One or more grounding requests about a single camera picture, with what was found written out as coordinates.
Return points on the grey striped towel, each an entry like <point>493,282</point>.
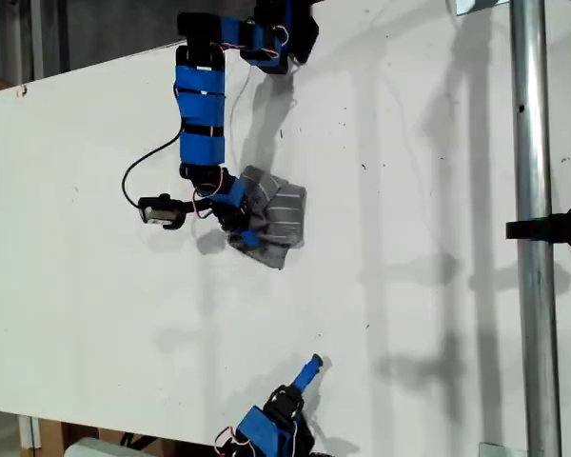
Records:
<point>285,209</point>

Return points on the brown cardboard under table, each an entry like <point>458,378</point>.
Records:
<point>104,435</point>

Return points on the white table leg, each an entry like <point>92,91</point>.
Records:
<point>28,431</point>

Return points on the black clamp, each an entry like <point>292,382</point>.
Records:
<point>552,228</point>

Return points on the black arm camera stalk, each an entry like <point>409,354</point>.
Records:
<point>197,207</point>

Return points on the black arm camera box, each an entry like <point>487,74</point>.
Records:
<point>161,213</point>

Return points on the steel post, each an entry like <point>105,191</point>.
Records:
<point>533,238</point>

